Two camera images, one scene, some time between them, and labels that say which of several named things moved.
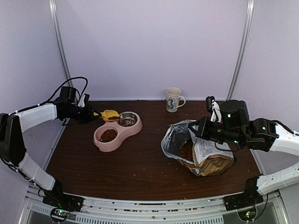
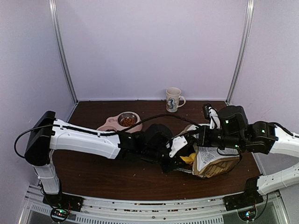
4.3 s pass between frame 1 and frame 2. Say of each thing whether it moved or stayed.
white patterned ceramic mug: stayed
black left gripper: moved
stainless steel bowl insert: stayed
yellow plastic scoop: moved
